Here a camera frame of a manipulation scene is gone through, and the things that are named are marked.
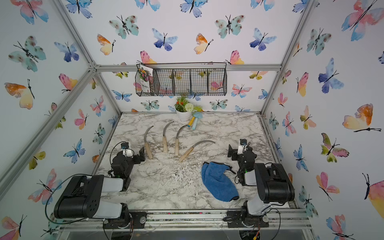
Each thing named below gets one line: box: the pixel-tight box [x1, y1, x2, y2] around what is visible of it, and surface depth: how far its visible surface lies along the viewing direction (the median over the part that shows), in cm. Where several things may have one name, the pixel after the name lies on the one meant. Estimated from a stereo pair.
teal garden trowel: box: [192, 111, 203, 130], surface depth 117 cm
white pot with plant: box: [174, 95, 204, 122], surface depth 109 cm
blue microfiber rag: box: [201, 161, 239, 202], surface depth 85 cm
